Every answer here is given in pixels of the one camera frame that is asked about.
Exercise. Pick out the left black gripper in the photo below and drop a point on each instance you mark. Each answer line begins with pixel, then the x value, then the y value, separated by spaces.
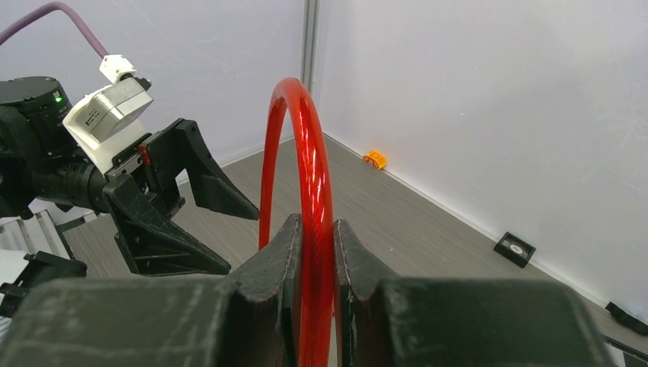
pixel 142 201

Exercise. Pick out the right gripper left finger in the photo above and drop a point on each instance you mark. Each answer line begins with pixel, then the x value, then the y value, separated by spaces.
pixel 246 318

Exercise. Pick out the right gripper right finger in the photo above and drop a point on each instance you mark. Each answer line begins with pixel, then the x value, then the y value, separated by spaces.
pixel 386 319

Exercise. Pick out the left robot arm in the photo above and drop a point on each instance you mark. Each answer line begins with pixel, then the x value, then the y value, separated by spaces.
pixel 41 160

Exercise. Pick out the small black box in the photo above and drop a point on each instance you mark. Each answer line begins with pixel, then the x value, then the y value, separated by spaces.
pixel 515 249

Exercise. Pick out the orange toy block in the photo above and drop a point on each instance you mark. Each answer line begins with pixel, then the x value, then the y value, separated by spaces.
pixel 375 159

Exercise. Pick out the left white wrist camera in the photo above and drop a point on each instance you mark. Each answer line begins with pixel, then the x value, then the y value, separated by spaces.
pixel 104 123

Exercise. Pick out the aluminium frame post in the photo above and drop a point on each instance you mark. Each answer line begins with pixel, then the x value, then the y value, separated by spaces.
pixel 310 22

